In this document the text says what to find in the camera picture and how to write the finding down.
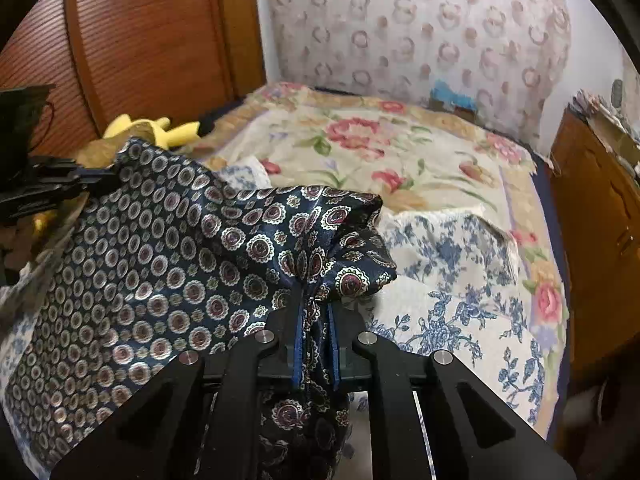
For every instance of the blue white floral cloth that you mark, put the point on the blue white floral cloth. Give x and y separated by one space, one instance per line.
181 258

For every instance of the navy patterned satin garment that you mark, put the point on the navy patterned satin garment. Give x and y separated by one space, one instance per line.
180 259

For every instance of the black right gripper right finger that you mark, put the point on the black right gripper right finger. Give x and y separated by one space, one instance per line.
371 363

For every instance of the floral cream bedspread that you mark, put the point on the floral cream bedspread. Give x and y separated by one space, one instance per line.
400 154

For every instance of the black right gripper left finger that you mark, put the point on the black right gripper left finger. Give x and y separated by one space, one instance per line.
238 377

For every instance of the brown louvered wardrobe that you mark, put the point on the brown louvered wardrobe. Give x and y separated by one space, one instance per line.
146 58

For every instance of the ring patterned lace curtain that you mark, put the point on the ring patterned lace curtain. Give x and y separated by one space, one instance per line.
505 54

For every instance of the small blue box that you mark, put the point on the small blue box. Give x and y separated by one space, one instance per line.
444 99

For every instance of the clutter on cabinet top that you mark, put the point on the clutter on cabinet top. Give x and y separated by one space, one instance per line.
611 128

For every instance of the brown wooden cabinet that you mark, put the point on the brown wooden cabinet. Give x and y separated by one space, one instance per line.
597 204

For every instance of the yellow plush toy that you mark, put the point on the yellow plush toy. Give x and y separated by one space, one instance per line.
155 132

